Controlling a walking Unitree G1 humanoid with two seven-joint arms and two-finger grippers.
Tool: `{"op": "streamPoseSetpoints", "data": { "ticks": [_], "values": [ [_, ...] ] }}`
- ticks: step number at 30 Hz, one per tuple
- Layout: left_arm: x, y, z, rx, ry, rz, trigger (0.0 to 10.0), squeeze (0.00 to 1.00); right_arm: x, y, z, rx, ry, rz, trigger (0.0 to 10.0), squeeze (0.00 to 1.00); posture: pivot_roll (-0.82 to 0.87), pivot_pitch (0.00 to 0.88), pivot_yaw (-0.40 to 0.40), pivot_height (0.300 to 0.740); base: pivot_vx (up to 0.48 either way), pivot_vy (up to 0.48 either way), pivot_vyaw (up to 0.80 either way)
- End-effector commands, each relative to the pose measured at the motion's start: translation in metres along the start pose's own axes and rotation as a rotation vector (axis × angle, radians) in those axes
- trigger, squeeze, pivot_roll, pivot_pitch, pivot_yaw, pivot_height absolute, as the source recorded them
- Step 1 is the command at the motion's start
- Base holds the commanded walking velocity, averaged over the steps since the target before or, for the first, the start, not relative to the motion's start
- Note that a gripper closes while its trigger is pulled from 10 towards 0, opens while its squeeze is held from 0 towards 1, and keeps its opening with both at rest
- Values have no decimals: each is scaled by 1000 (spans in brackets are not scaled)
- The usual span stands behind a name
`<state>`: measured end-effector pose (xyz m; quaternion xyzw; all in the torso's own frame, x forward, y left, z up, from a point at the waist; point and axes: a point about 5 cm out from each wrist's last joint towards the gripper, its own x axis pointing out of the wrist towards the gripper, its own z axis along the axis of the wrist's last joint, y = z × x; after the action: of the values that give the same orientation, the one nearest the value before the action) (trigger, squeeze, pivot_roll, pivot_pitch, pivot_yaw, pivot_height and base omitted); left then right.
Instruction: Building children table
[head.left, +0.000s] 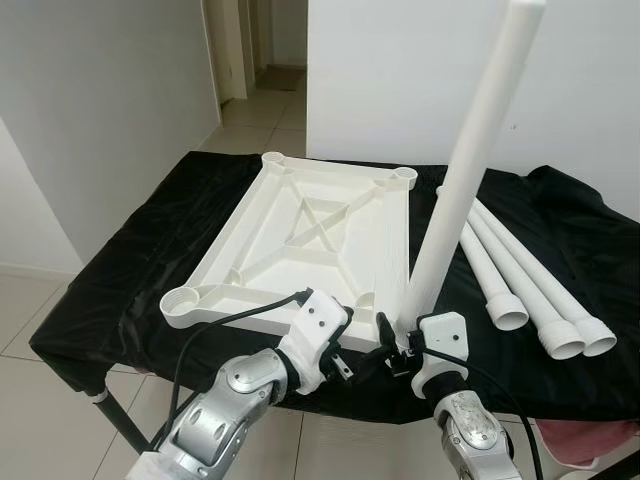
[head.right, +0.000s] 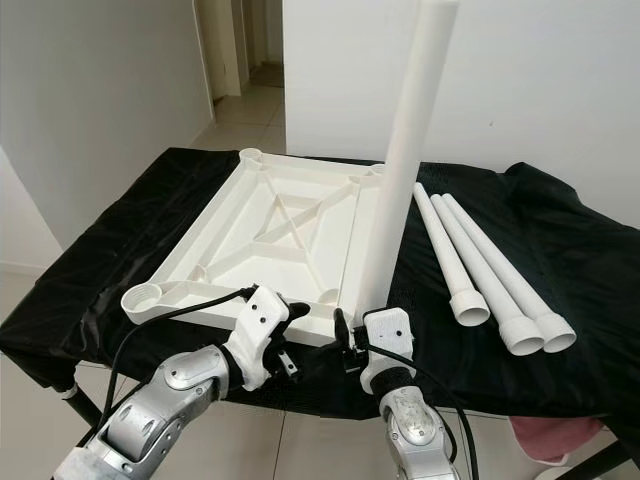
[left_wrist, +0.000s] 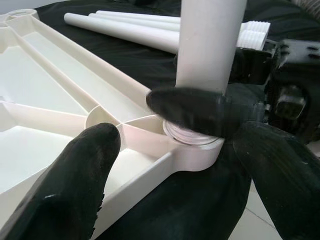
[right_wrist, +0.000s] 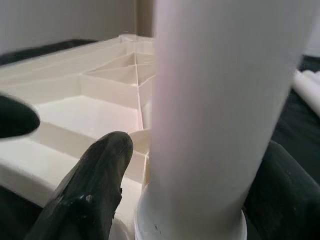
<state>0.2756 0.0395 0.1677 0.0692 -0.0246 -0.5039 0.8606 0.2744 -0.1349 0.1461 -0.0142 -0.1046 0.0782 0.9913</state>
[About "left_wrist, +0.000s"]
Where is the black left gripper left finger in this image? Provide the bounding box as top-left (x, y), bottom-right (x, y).
top-left (4, 124), bottom-right (123, 240)

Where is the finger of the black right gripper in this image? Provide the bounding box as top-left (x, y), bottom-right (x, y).
top-left (231, 47), bottom-right (275, 86)
top-left (146, 86), bottom-right (265, 137)

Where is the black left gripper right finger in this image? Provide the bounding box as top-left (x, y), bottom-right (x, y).
top-left (231, 121), bottom-right (320, 240)

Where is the white plastic table top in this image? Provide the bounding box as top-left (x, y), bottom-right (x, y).
top-left (0, 8), bottom-right (226, 240)

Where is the black cloth table cover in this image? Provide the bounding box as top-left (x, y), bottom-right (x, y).
top-left (32, 0), bottom-right (320, 240)

